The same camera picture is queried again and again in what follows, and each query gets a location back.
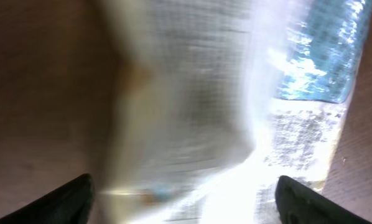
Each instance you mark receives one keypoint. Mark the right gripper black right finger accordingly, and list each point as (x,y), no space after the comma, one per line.
(298,204)

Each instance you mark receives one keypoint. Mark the yellow snack bag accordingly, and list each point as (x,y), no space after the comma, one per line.
(219,99)

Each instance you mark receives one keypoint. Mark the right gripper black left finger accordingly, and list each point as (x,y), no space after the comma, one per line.
(69,204)

